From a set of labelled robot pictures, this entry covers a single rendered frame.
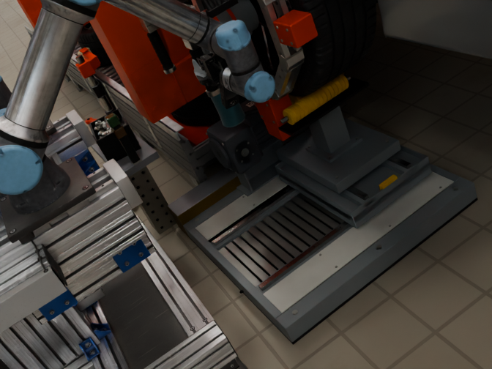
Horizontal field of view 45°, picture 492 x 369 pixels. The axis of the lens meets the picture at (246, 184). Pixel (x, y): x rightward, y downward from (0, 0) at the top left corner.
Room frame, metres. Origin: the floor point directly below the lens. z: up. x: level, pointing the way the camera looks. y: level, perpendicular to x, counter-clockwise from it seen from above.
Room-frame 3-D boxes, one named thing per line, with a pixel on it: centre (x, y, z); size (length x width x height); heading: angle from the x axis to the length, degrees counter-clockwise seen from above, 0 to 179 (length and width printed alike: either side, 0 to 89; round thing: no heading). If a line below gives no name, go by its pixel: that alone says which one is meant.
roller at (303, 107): (1.76, -0.34, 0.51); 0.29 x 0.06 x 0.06; 107
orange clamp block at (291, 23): (1.55, -0.30, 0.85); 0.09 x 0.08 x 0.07; 17
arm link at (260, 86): (1.33, -0.12, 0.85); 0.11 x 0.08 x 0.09; 17
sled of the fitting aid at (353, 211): (1.85, -0.38, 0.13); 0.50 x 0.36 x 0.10; 17
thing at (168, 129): (3.42, 0.50, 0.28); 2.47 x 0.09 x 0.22; 17
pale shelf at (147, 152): (2.21, 0.40, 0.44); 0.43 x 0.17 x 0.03; 17
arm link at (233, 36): (1.35, -0.11, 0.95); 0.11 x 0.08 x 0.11; 13
